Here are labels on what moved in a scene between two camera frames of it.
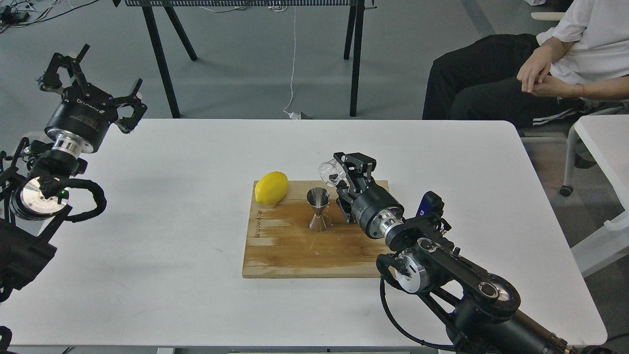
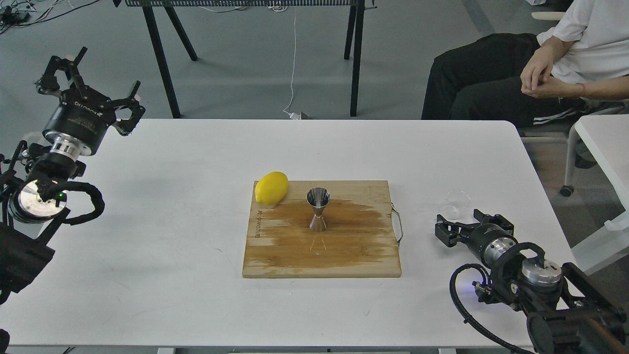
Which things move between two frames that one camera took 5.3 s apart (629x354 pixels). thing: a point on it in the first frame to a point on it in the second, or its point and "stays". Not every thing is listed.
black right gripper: [377, 210] to [489, 240]
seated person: [581, 62] stays
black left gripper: [82, 118] stays
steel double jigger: [318, 198] stays
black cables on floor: [10, 16] stays
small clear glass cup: [331, 172] to [456, 200]
